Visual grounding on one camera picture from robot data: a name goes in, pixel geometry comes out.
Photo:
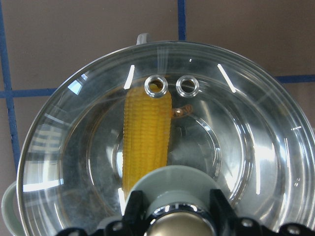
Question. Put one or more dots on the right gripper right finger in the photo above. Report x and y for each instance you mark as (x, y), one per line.
(223, 215)

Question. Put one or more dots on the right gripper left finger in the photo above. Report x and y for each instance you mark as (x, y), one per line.
(134, 218)

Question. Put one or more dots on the yellow corn cob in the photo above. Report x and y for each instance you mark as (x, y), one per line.
(146, 135)

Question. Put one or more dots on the glass pot lid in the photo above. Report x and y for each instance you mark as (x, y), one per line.
(86, 123)

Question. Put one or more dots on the white electric cooking pot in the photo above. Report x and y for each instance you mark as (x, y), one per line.
(221, 147)

